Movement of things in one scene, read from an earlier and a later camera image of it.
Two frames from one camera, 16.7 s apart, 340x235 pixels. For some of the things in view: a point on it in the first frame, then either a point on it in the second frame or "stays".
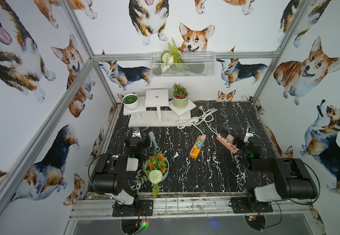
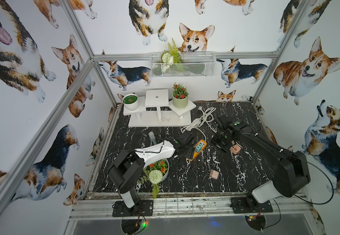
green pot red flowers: x=180 y=96 stays
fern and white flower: x=172 y=56 stays
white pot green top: x=131 y=101 stays
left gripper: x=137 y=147 → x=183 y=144
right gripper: x=240 y=142 → x=213 y=139
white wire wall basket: x=193 y=64 stays
